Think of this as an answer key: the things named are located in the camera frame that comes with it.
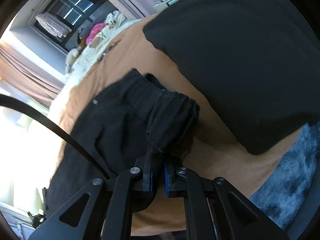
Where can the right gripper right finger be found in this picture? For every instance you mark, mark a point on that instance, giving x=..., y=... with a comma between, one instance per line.
x=215, y=209

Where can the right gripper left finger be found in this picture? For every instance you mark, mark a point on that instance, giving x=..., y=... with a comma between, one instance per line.
x=100, y=210

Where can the black pants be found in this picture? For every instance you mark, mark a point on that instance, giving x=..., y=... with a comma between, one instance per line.
x=133, y=118

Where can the grey fluffy rug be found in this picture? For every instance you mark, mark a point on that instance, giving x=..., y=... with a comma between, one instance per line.
x=282, y=195

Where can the folded black clothes stack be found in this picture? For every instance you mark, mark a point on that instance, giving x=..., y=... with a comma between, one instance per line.
x=255, y=61

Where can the pink curtain left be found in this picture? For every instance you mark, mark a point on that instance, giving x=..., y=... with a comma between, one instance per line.
x=27, y=77

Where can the pink plush cloth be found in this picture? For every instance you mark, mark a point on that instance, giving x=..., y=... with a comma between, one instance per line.
x=94, y=31

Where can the hanging floral garment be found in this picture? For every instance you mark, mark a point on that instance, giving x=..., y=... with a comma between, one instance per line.
x=53, y=25

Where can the dark window frame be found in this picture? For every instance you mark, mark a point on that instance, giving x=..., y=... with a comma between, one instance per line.
x=78, y=15

